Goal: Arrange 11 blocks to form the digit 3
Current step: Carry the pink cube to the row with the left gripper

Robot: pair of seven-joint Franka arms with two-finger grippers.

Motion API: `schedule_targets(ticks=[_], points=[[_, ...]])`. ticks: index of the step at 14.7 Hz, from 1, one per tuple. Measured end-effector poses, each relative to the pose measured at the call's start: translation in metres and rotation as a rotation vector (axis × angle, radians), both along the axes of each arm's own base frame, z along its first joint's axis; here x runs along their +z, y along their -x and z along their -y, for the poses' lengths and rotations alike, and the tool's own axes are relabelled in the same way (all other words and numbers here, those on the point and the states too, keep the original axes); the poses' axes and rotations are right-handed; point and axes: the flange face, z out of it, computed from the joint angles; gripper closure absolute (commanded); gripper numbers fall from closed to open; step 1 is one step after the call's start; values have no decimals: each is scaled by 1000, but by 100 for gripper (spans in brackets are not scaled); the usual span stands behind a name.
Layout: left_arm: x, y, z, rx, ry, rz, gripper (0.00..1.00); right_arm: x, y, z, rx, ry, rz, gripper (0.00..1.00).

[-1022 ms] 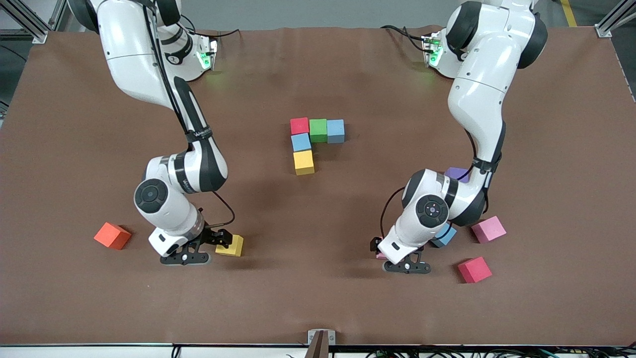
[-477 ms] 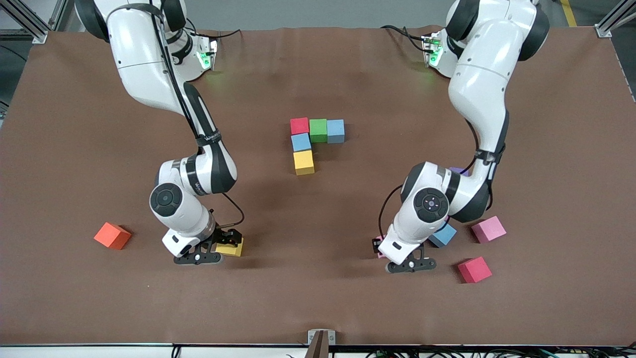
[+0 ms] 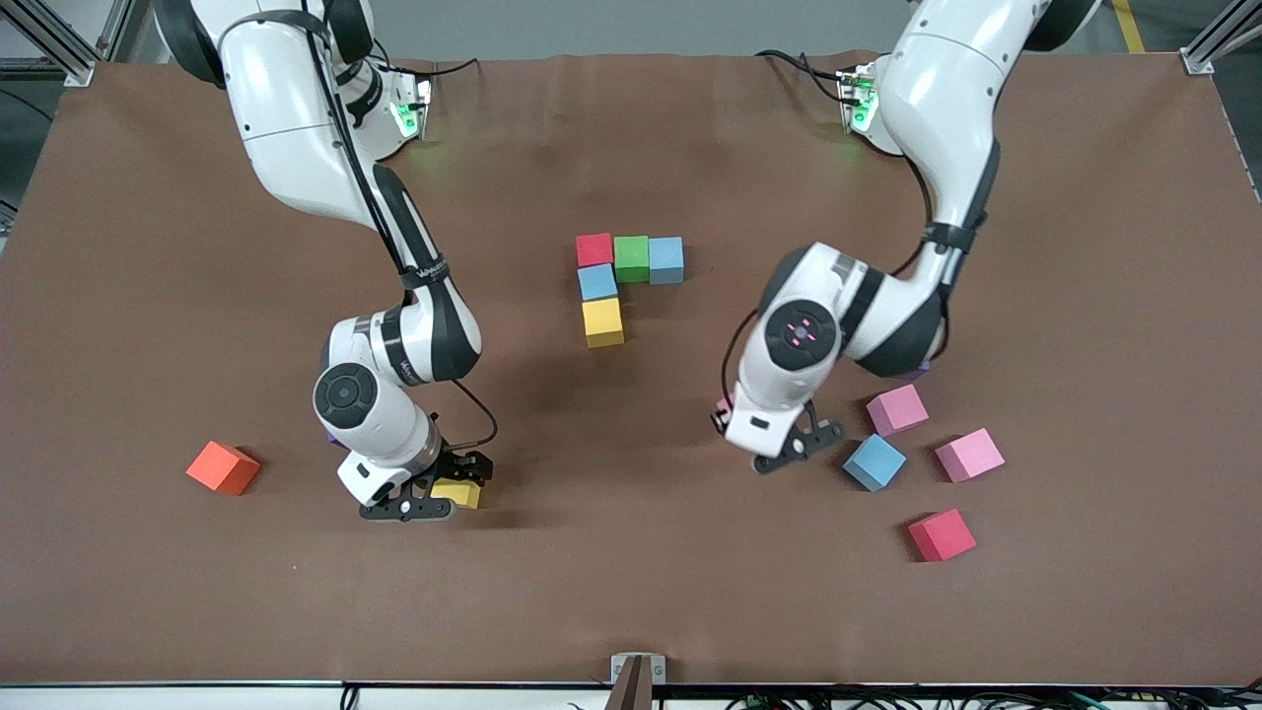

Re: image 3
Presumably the green foam block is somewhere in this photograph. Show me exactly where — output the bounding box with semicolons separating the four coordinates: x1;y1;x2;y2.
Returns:
613;235;652;285

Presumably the brown table mat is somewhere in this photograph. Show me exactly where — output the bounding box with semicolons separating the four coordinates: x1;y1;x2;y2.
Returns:
0;49;1262;688

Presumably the orange foam block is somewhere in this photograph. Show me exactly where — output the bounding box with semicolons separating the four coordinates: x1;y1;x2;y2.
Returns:
185;440;262;497

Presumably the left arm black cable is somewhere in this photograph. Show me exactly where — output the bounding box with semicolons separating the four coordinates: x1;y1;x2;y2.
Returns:
722;148;999;397

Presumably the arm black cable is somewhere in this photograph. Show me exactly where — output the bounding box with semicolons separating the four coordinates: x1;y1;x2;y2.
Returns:
722;148;999;397
296;0;500;457

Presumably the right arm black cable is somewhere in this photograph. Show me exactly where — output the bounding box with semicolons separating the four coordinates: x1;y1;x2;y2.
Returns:
296;0;500;457

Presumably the black base cable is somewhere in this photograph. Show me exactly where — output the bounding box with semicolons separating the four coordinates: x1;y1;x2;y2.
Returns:
754;47;851;106

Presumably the aluminium frame post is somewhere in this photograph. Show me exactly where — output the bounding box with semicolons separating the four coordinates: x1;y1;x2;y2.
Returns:
0;0;129;88
1180;0;1262;77

